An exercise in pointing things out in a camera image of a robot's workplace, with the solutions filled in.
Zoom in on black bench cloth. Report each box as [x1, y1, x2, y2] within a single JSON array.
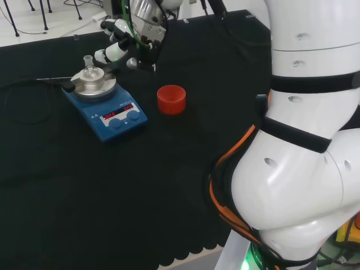
[[0, 10, 272, 268]]

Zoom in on yellow stop button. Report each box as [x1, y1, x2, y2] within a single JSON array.
[[335, 215, 360, 249]]

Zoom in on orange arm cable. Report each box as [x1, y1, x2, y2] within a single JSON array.
[[209, 125, 282, 270]]

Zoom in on clear round-bottom flask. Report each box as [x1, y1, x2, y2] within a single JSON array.
[[82, 55, 100, 81]]

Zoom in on heater with blue base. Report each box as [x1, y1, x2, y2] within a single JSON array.
[[61, 66, 149, 145]]

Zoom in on red ribbed plastic cup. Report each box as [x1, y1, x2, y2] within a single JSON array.
[[156, 84, 187, 116]]

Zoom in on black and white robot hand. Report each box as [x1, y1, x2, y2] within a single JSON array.
[[94, 16, 168, 73]]

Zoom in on dark tripod legs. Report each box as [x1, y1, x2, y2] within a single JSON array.
[[0, 0, 85, 37]]

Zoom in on thin metal probe rod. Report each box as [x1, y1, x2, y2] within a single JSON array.
[[36, 75, 74, 82]]

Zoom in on grey metal base plate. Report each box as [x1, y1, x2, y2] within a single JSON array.
[[214, 231, 254, 270]]

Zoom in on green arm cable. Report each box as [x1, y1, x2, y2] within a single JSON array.
[[122, 0, 150, 50]]

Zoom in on black heater cable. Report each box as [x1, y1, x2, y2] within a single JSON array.
[[0, 79, 67, 126]]

